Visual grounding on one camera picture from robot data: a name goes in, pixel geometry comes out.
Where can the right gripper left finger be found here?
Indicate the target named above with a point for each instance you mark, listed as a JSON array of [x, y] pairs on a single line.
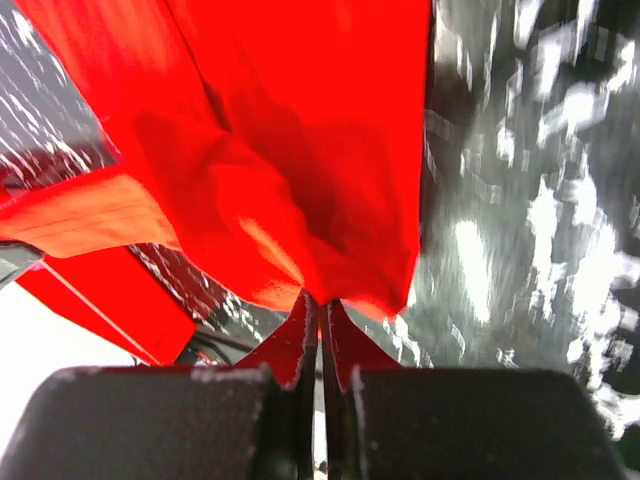
[[252, 420]]

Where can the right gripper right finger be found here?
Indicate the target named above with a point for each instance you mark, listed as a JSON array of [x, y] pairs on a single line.
[[387, 421]]

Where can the red t shirt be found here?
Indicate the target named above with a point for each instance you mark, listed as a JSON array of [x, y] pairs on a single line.
[[277, 144]]

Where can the red plastic bin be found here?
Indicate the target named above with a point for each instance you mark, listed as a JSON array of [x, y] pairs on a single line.
[[111, 294]]

